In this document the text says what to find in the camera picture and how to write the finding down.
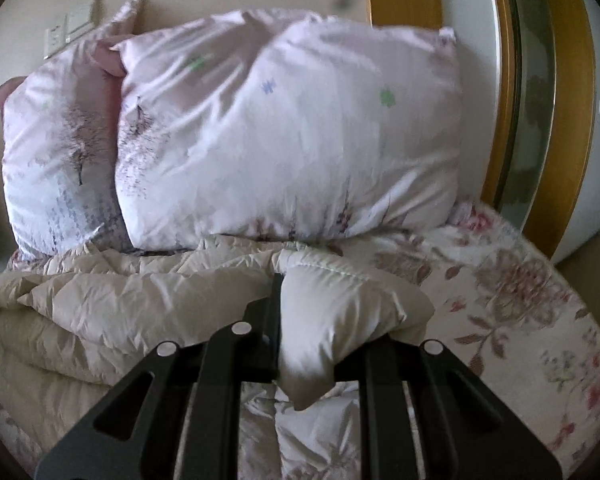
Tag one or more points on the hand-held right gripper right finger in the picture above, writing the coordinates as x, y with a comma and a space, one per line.
380, 377

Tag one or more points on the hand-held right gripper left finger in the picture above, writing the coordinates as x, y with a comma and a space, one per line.
266, 321

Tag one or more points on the cream quilted duvet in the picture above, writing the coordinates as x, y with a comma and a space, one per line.
145, 310

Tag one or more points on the pink tree-print pillow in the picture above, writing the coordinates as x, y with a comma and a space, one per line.
290, 125
55, 150

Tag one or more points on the white wall switch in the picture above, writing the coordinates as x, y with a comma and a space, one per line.
81, 19

